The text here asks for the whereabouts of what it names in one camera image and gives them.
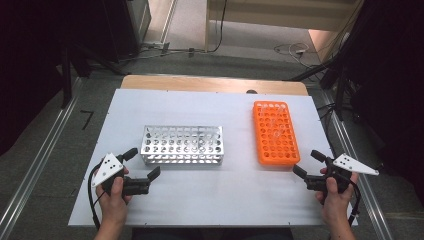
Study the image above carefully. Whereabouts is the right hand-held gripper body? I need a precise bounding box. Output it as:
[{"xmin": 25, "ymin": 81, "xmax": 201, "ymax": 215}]
[{"xmin": 304, "ymin": 152, "xmax": 381, "ymax": 196}]

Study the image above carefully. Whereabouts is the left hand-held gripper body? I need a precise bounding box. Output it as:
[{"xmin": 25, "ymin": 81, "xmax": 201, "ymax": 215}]
[{"xmin": 91, "ymin": 152, "xmax": 151, "ymax": 198}]

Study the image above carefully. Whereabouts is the orange plastic test tube rack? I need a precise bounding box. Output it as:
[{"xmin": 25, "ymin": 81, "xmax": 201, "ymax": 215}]
[{"xmin": 252, "ymin": 100, "xmax": 301, "ymax": 167}]

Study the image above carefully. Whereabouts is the silver metal test tube rack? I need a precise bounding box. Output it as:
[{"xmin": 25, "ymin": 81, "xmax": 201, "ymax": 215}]
[{"xmin": 139, "ymin": 124, "xmax": 225, "ymax": 166}]

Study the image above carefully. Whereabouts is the person's left hand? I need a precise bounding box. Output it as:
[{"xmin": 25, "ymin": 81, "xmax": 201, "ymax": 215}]
[{"xmin": 95, "ymin": 166, "xmax": 133, "ymax": 228}]

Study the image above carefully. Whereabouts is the person's right hand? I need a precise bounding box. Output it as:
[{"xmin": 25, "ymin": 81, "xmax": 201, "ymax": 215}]
[{"xmin": 314, "ymin": 167, "xmax": 360, "ymax": 231}]

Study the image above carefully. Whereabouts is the black metal stand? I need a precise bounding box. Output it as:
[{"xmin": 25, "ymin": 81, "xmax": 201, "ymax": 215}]
[
  {"xmin": 59, "ymin": 43, "xmax": 128, "ymax": 109},
  {"xmin": 283, "ymin": 56, "xmax": 349, "ymax": 121}
]

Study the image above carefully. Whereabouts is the person's dark clothing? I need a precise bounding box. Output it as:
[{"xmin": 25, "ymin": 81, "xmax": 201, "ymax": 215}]
[{"xmin": 131, "ymin": 227, "xmax": 294, "ymax": 240}]

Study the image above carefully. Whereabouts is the black curtain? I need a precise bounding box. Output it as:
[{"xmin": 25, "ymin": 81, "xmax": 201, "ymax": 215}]
[
  {"xmin": 0, "ymin": 0, "xmax": 141, "ymax": 158},
  {"xmin": 333, "ymin": 0, "xmax": 424, "ymax": 201}
]

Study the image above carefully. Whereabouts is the grey cabinet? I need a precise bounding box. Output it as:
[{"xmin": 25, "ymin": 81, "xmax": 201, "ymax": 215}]
[{"xmin": 126, "ymin": 0, "xmax": 152, "ymax": 44}]

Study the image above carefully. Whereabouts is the light wooden furniture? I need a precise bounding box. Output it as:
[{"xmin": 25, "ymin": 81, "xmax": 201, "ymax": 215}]
[{"xmin": 204, "ymin": 0, "xmax": 364, "ymax": 53}]

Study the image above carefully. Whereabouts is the left hand-held gripper black cable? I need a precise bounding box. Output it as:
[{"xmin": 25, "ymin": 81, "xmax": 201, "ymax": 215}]
[{"xmin": 87, "ymin": 161, "xmax": 108, "ymax": 231}]

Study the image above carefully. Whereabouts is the hand-held gripper black cable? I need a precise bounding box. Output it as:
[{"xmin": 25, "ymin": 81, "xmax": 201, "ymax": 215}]
[
  {"xmin": 346, "ymin": 178, "xmax": 363, "ymax": 228},
  {"xmin": 87, "ymin": 161, "xmax": 108, "ymax": 231}
]

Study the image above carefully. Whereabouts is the right hand-held gripper black cable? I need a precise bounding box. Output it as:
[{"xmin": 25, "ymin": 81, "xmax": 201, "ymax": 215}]
[{"xmin": 346, "ymin": 178, "xmax": 363, "ymax": 228}]

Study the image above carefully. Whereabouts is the aluminium floor rail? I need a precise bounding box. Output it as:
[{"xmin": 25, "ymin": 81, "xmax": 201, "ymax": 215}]
[
  {"xmin": 320, "ymin": 89, "xmax": 395, "ymax": 240},
  {"xmin": 0, "ymin": 77, "xmax": 84, "ymax": 240}
]

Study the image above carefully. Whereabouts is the white floor cable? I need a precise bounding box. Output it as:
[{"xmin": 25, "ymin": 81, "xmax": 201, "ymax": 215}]
[{"xmin": 273, "ymin": 42, "xmax": 321, "ymax": 68}]

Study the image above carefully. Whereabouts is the black floor cable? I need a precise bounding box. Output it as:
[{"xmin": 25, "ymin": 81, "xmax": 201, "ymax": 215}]
[{"xmin": 186, "ymin": 0, "xmax": 229, "ymax": 56}]

